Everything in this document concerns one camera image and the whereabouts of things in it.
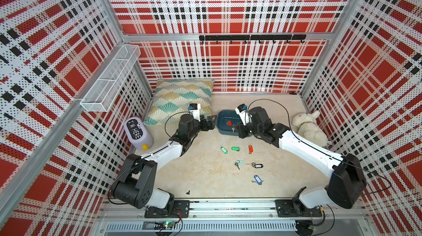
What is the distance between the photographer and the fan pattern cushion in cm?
95

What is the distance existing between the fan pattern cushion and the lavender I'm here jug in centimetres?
4

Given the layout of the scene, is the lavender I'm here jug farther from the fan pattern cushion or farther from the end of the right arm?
the end of the right arm

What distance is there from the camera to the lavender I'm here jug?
2.88 ft
